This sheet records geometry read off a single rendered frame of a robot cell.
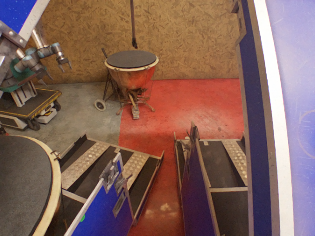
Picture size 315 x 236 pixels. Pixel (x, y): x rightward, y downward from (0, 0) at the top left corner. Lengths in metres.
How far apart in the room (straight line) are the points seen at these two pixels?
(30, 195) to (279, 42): 0.95
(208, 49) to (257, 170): 3.34
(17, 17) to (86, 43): 3.17
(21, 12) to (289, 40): 0.53
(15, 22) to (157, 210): 1.66
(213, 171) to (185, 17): 2.49
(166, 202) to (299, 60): 1.62
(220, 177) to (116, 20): 2.81
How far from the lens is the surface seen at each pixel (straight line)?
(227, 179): 2.05
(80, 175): 1.98
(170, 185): 1.93
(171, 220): 1.77
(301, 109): 0.41
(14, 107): 3.07
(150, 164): 2.05
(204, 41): 3.60
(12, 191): 0.96
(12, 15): 0.44
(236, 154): 2.24
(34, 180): 0.94
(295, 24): 0.49
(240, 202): 1.78
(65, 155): 2.25
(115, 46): 3.50
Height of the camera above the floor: 1.64
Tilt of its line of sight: 38 degrees down
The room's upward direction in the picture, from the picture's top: straight up
